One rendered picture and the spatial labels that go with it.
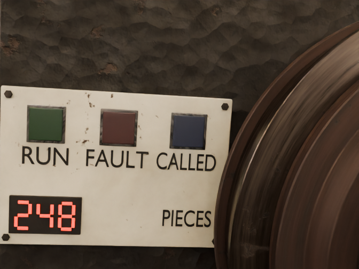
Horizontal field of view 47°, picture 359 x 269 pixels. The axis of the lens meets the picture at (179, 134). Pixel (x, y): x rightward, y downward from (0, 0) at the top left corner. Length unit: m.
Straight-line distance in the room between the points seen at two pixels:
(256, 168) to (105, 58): 0.23
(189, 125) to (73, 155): 0.14
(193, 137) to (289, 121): 0.15
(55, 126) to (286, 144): 0.25
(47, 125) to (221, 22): 0.23
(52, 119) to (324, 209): 0.29
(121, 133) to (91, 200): 0.09
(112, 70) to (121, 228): 0.19
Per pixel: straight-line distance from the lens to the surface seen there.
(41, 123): 0.48
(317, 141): 0.36
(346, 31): 0.46
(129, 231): 0.50
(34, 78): 0.50
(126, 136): 0.47
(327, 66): 0.38
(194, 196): 0.49
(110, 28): 0.50
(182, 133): 0.47
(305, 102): 0.37
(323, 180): 0.36
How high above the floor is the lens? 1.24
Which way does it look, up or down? 6 degrees down
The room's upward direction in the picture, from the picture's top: 3 degrees clockwise
